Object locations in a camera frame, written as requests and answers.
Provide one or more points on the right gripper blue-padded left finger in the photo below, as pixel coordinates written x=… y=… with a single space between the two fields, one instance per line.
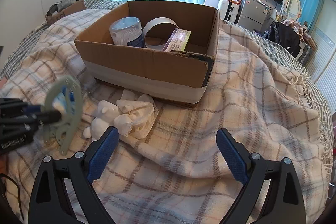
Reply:
x=50 y=203

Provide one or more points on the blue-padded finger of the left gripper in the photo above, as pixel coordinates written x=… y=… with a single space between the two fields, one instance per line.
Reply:
x=47 y=117
x=15 y=106

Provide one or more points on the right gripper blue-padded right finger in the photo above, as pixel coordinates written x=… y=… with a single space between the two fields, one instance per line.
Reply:
x=284 y=200

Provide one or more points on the blue tissue pack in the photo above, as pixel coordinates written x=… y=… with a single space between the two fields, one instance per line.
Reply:
x=60 y=103

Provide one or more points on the white bear figurine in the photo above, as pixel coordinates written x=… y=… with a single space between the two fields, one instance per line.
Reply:
x=106 y=113

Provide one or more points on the white socks bundle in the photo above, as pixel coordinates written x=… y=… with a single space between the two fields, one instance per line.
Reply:
x=138 y=114

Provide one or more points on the clear cotton swab jar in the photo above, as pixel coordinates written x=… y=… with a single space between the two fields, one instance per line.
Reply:
x=127 y=31

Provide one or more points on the white tape roll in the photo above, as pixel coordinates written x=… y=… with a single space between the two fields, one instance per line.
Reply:
x=157 y=32

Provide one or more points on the grey checked bed sheet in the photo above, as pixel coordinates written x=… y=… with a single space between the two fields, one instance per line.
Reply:
x=283 y=50

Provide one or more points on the plaid blanket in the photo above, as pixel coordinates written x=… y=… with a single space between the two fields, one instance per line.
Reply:
x=177 y=174

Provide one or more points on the small cardboard box of items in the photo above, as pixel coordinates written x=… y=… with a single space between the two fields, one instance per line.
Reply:
x=63 y=8

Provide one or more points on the large open cardboard box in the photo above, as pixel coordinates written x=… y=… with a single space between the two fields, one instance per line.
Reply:
x=180 y=76

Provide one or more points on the white louvered wardrobe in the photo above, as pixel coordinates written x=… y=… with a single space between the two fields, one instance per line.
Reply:
x=321 y=64

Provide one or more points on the black jacket on chair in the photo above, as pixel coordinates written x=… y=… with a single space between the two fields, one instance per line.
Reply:
x=284 y=36

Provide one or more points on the silver mini fridge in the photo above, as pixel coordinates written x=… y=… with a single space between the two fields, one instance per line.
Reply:
x=252 y=15

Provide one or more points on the oval vanity mirror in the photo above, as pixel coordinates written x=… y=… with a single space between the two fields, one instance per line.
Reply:
x=292 y=9

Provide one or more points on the white suitcase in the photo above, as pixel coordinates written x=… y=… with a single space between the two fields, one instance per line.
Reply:
x=228 y=10

